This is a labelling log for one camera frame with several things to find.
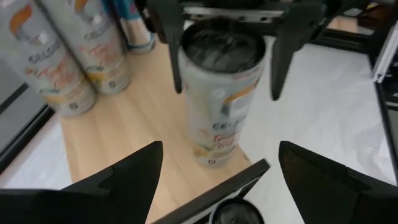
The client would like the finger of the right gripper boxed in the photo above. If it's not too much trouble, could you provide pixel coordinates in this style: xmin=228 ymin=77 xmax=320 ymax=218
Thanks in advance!
xmin=146 ymin=0 xmax=187 ymax=94
xmin=270 ymin=2 xmax=327 ymax=101

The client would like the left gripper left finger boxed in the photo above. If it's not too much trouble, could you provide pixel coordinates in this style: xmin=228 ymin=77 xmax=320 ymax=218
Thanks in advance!
xmin=0 ymin=141 xmax=164 ymax=224

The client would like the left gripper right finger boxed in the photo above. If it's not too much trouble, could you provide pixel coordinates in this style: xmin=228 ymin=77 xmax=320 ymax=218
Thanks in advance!
xmin=279 ymin=141 xmax=398 ymax=224

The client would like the blue silver Red Bull can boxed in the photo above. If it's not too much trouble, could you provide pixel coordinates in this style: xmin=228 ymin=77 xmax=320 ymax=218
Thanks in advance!
xmin=114 ymin=0 xmax=157 ymax=54

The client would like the white Celsius can black lid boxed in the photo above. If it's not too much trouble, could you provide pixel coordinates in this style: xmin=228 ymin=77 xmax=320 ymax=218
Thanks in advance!
xmin=208 ymin=197 xmax=266 ymax=224
xmin=40 ymin=0 xmax=131 ymax=95
xmin=0 ymin=0 xmax=97 ymax=118
xmin=178 ymin=21 xmax=267 ymax=169

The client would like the wooden shelf black metal frame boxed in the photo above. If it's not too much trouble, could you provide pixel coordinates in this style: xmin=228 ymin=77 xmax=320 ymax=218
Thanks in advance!
xmin=60 ymin=30 xmax=271 ymax=224

